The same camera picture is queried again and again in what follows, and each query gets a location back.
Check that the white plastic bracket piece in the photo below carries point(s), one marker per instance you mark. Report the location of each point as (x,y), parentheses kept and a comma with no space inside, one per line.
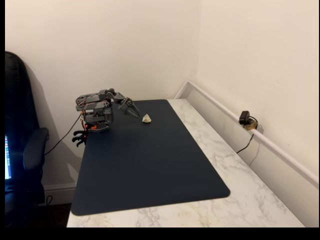
(147,119)

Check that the dark navy desk mat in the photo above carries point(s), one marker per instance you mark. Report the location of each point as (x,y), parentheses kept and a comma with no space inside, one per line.
(150,162)

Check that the black clamp with orange trigger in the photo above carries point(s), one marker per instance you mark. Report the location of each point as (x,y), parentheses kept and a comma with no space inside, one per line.
(80,133)
(79,141)

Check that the black office chair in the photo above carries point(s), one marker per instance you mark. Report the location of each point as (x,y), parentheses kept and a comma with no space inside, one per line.
(22,112)

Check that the white baseboard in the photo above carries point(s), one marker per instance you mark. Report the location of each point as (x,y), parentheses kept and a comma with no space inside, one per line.
(60,190)

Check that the black webcam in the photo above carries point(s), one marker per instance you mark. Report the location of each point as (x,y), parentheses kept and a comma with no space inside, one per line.
(243,117)

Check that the small wooden block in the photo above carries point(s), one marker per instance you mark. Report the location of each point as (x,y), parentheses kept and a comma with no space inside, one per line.
(250,126)

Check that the laptop with lit screen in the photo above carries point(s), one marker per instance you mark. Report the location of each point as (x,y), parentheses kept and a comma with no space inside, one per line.
(7,157)

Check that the white wall trim rail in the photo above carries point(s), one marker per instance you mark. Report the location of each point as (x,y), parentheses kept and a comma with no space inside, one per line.
(275,147)

